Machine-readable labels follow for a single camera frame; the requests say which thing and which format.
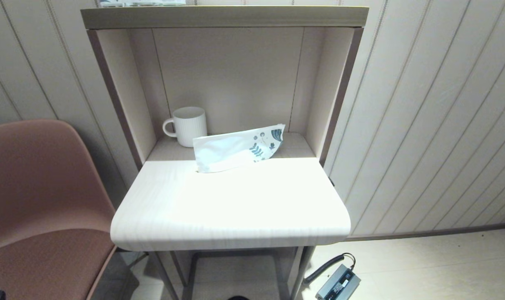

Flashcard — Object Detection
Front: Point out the white floral zip pouch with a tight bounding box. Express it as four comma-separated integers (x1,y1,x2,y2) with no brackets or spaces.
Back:
192,123,286,173

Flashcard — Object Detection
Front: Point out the white ribbed ceramic mug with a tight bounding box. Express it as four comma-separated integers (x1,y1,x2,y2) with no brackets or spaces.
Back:
162,107,208,148

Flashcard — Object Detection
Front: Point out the beige wooden desk with hutch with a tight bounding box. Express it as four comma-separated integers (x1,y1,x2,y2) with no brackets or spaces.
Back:
80,6,369,300

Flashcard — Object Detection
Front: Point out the brown pink chair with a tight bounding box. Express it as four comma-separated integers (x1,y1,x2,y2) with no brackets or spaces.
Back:
0,120,116,300

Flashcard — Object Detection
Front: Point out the black coiled power cable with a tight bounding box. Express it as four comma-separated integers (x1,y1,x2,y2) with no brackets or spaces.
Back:
303,253,356,285

